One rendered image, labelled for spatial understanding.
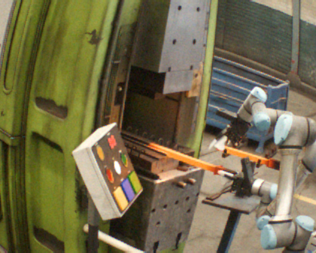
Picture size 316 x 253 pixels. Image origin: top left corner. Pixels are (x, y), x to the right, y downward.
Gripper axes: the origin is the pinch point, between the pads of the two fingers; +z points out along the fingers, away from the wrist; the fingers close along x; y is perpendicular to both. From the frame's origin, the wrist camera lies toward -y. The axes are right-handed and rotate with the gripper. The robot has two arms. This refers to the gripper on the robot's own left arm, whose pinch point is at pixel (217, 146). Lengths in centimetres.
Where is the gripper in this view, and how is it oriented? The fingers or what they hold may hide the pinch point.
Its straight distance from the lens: 289.9
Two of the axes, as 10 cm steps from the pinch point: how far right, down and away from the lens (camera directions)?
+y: 6.1, 7.1, -3.5
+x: 6.1, -1.4, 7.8
